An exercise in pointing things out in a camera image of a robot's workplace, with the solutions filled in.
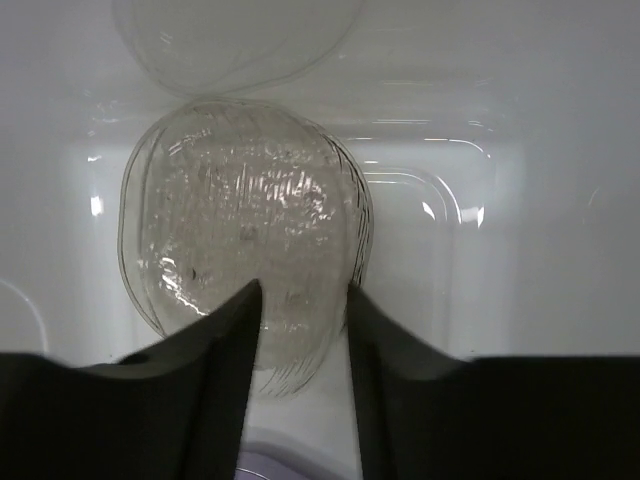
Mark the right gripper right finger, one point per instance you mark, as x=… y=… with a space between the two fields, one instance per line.
x=422 y=414

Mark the white plastic bin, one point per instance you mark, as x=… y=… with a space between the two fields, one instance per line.
x=499 y=141

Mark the clear plate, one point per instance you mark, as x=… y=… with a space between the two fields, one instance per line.
x=221 y=192
x=193 y=48

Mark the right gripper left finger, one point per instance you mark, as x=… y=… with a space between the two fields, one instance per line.
x=174 y=410

